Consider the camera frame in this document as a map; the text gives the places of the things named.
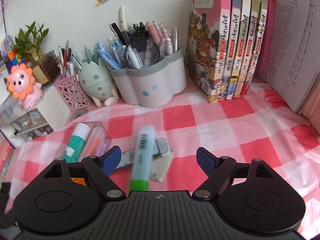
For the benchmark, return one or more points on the pink books stack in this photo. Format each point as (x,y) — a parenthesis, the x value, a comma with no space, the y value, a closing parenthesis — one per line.
(6,155)

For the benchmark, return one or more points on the grey white cloud pen holder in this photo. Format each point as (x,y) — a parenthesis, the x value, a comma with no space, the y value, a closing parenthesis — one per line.
(155,85)

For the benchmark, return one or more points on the comic book box set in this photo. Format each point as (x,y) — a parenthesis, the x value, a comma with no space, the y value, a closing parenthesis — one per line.
(224,44)

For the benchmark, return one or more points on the lavender mechanical pencil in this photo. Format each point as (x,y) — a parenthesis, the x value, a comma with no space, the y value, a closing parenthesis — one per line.
(102,148)

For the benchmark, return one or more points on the rubik's cube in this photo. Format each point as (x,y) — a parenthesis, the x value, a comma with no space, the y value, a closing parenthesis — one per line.
(13,60)

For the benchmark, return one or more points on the white mini drawer unit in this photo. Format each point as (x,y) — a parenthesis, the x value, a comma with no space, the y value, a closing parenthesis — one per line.
(47,116)

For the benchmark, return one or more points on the green white glue stick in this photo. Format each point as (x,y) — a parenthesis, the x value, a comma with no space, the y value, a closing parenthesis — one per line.
(76,142)

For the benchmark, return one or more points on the pink lion toy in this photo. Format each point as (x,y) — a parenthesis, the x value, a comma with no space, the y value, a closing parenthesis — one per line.
(23,86)

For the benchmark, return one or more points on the pink perforated pen holder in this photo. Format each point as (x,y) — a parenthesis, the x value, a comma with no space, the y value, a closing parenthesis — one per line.
(72,93)

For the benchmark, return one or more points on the white eraser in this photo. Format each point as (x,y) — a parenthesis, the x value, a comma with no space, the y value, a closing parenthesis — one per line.
(160,166)

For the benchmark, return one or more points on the orange highlighter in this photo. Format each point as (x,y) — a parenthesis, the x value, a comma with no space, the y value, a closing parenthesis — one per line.
(97,134)

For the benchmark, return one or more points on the lucky bamboo plant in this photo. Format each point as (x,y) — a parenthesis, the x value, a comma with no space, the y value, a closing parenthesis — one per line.
(27,42)

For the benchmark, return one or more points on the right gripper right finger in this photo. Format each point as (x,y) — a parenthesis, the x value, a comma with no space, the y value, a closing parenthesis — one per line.
(218,171)

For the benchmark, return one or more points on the brown glass plant pot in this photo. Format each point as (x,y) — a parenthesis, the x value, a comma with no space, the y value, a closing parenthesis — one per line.
(46,69)

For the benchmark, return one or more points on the green egg pen holder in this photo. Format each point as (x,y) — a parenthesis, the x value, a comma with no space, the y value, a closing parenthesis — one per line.
(98,83)

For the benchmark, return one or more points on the magnifying glass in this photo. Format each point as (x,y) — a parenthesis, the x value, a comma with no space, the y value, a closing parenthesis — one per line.
(141,53)

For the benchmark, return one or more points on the stack of paper documents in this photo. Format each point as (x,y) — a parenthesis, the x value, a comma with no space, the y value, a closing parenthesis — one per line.
(293,63)

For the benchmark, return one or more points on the clear plastic organizer tray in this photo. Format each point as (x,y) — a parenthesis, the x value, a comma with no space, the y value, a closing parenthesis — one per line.
(64,144)

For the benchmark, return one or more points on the green highlighter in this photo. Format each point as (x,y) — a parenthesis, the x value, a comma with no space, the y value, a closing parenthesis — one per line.
(139,180)

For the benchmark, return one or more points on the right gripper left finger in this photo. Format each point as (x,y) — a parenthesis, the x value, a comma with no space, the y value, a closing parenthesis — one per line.
(99,169)

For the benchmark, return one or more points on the red checkered tablecloth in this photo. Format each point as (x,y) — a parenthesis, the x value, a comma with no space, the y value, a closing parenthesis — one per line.
(258,125)

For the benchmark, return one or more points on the grey desk cable grommet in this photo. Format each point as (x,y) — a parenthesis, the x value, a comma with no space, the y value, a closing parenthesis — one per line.
(77,113)

